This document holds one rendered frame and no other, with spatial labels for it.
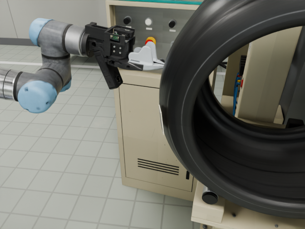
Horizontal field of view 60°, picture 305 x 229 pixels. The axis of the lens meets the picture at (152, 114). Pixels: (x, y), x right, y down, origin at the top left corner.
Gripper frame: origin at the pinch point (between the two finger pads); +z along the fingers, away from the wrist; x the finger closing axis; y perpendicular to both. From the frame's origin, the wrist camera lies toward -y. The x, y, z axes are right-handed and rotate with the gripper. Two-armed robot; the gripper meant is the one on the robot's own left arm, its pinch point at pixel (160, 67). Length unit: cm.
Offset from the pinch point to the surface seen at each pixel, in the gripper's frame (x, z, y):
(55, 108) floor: 142, -137, -141
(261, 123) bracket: 27, 35, -25
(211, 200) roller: -8.8, 21.8, -31.5
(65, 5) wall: 324, -233, -85
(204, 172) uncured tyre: -12.6, 17.0, -18.3
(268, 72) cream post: 28.2, 30.7, -5.7
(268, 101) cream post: 28.2, 34.1, -16.1
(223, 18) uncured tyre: -11.4, 12.2, 17.0
